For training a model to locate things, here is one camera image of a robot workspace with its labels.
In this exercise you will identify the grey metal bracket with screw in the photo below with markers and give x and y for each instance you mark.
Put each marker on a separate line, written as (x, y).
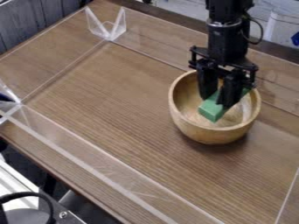
(63, 215)

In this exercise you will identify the brown wooden bowl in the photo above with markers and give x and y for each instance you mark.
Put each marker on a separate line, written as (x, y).
(202, 119)

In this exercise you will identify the green rectangular block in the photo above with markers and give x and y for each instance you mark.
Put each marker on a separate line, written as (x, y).
(214, 111)

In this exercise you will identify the clear acrylic front barrier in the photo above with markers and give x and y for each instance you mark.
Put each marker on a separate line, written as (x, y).
(117, 187)

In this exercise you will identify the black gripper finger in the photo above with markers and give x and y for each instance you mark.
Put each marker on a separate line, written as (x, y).
(230, 92)
(207, 78)

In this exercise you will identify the white container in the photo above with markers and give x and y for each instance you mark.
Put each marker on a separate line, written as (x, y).
(282, 28)

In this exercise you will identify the clear acrylic corner bracket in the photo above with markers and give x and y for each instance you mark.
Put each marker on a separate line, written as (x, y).
(107, 30)

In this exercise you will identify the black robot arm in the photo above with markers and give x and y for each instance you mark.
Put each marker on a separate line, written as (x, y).
(229, 29)

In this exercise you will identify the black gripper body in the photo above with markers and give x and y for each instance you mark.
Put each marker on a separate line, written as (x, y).
(222, 67)

